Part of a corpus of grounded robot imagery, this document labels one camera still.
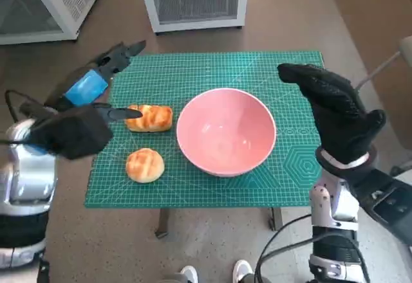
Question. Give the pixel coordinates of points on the pink bowl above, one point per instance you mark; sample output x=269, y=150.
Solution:
x=225, y=128

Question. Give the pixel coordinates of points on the black table leg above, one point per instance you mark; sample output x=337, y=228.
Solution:
x=162, y=222
x=276, y=218

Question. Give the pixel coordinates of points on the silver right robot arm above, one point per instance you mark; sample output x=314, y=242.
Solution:
x=334, y=206

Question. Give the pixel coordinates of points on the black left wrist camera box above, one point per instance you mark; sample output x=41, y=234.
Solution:
x=74, y=135

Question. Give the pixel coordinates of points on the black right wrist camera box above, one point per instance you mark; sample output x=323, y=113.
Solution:
x=386, y=206

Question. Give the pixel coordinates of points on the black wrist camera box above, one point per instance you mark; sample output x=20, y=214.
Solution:
x=386, y=206
x=74, y=135

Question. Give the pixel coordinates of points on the white shoe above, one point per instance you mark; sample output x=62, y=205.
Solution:
x=188, y=275
x=241, y=271

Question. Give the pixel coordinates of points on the long toy bread loaf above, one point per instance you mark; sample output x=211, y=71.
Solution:
x=154, y=119

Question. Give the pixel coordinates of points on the large white mesh cabinet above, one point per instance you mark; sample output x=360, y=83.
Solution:
x=71, y=0

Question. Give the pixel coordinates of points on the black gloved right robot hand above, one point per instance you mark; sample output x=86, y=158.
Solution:
x=341, y=119

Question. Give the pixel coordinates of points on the green cutting mat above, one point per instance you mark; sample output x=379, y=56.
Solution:
x=209, y=70

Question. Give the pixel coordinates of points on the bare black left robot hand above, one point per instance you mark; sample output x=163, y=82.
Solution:
x=85, y=87

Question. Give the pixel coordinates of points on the round toy bread bun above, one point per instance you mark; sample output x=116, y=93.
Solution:
x=145, y=165

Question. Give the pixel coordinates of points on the grey chair with metal leg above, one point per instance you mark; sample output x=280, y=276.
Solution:
x=406, y=70

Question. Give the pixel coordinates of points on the small white mesh cabinet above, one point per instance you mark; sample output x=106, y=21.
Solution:
x=193, y=3

